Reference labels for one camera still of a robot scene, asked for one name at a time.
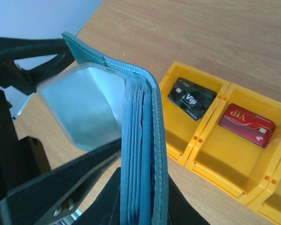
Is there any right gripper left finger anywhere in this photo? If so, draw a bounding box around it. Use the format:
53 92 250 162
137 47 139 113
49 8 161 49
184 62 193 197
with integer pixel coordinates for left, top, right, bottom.
0 139 121 225

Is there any right yellow bin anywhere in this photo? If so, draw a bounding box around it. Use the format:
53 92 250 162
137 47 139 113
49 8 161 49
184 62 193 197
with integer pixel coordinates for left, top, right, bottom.
247 147 281 225

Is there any left yellow bin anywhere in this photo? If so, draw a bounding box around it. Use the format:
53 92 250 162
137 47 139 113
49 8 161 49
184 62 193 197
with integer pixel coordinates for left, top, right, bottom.
160 61 229 165

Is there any teal leather card holder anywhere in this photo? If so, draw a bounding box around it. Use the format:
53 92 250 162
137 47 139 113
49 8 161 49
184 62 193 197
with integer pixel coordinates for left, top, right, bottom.
37 32 169 225

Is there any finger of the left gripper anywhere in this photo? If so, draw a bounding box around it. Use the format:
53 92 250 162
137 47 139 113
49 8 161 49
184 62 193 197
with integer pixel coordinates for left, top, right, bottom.
0 37 74 94

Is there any black VIP card stack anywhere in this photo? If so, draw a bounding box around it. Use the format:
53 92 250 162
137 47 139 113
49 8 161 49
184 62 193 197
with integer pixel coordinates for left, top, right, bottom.
168 77 217 121

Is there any yellow bin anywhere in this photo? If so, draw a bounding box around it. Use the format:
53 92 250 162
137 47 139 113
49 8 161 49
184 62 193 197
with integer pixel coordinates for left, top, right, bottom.
247 147 281 225
185 83 281 205
160 61 229 165

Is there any middle yellow bin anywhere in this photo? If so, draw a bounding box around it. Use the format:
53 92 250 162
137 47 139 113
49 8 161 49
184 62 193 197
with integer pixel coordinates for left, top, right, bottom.
185 83 281 205

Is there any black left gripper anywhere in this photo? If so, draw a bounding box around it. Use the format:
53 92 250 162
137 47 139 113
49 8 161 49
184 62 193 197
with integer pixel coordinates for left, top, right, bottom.
0 90 51 201

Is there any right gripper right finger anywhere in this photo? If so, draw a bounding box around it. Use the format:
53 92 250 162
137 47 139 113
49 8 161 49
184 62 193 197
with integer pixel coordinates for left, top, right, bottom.
78 167 209 225

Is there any red VIP card stack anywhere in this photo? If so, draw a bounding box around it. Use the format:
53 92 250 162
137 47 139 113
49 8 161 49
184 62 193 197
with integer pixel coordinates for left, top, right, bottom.
219 103 276 148

